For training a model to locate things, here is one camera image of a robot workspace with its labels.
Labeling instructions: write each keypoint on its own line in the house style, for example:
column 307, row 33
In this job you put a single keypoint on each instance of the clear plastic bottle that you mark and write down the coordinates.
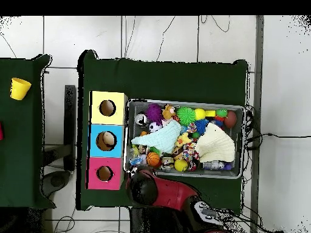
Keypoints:
column 136, row 161

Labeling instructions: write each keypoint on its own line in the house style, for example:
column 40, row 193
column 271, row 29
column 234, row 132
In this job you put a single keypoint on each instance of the mint green knitted cloth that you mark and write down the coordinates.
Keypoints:
column 162, row 139

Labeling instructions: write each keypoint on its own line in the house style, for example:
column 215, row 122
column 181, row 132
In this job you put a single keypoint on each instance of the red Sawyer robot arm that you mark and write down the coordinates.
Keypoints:
column 170, row 193

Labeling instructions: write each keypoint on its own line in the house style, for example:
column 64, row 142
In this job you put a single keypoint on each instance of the wooden three-hole box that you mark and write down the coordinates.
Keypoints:
column 107, row 120

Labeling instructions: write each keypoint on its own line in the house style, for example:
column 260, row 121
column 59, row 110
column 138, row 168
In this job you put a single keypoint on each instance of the silver mesh bin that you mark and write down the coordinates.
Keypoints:
column 239, row 155

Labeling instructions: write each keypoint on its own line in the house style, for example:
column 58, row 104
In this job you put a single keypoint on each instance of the orange toy basketball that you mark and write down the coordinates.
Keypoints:
column 153, row 159

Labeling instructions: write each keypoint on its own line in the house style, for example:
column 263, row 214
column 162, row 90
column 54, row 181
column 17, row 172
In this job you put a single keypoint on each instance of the toy soccer ball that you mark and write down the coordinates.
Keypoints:
column 154, row 127

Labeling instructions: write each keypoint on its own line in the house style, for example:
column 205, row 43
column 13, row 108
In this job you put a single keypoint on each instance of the yellow plush duck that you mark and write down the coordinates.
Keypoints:
column 182, row 140

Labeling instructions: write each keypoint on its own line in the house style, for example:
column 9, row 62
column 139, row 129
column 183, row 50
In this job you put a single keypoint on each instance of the silver drink can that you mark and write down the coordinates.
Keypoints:
column 141, row 119

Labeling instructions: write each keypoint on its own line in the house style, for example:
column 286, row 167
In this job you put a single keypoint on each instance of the purple spiky ball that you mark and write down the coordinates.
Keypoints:
column 154, row 113

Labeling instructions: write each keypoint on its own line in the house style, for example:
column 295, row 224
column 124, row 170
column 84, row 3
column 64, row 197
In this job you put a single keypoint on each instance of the green koosh ball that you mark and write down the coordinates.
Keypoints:
column 186, row 116

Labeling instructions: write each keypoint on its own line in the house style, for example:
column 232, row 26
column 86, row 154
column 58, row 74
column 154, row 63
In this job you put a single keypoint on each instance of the blue koosh ball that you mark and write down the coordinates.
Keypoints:
column 201, row 126

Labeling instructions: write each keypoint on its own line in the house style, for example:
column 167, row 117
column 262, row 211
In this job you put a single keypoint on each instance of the cream knitted cloth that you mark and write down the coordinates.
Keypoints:
column 215, row 143

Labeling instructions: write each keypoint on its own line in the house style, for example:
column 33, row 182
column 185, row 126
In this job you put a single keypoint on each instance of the black stand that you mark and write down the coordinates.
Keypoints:
column 70, row 121

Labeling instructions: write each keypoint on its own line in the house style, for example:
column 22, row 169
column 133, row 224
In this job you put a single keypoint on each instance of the dark green table cloth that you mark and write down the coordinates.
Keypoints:
column 170, row 80

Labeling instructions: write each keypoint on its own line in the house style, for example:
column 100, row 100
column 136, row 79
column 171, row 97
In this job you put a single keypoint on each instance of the dark green side-table cloth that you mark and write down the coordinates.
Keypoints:
column 21, row 145

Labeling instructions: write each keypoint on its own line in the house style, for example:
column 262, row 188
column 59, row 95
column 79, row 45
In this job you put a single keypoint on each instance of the pink cup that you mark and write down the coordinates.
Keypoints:
column 1, row 132

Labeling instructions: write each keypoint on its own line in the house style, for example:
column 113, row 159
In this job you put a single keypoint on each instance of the yellow plastic cup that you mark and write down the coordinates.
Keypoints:
column 19, row 89

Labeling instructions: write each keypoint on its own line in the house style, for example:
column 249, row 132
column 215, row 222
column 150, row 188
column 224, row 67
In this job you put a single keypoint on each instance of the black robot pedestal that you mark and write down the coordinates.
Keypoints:
column 150, row 223

